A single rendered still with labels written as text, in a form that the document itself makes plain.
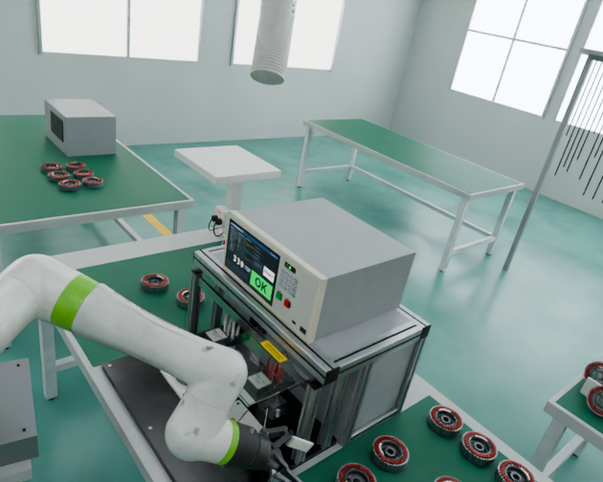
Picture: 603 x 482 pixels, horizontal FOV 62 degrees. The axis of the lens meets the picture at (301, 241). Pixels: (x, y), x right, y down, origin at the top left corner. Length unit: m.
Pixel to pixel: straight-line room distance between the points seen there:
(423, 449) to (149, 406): 0.85
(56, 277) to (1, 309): 0.13
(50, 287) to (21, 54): 4.79
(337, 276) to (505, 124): 6.83
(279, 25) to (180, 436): 1.90
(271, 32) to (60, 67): 3.71
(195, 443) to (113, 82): 5.31
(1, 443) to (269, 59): 1.78
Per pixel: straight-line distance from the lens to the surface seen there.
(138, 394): 1.69
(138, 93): 6.24
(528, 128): 7.86
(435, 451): 1.76
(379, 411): 1.73
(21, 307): 1.08
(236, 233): 1.54
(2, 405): 1.64
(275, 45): 2.46
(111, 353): 1.87
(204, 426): 1.07
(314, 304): 1.32
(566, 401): 2.23
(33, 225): 2.76
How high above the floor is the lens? 1.95
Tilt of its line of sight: 26 degrees down
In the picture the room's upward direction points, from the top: 11 degrees clockwise
